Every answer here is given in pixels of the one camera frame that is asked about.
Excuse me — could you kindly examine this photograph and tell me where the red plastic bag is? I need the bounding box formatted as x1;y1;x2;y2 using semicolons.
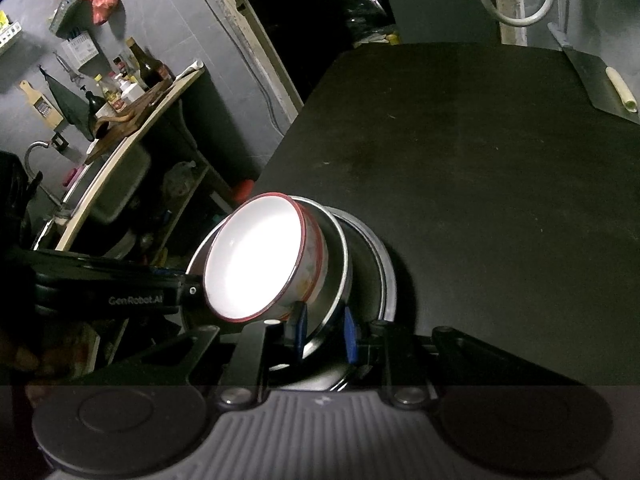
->
86;0;120;26

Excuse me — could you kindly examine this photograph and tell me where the steel plate with sticker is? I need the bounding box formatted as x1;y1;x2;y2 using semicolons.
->
268;197;397;391

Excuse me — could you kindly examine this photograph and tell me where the dark glass bottle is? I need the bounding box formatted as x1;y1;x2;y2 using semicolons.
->
126;37;171;88

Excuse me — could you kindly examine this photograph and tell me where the steel bowl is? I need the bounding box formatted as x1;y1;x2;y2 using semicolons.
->
181;193;350;358

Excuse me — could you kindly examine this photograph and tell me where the white bowl red rim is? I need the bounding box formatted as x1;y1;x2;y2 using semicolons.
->
203;192;329;323

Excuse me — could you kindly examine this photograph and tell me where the cleaver with cream handle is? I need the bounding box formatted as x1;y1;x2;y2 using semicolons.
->
547;23;639;124

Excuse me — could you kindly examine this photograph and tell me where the wooden cutting board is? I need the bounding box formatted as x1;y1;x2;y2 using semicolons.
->
20;80;64;131

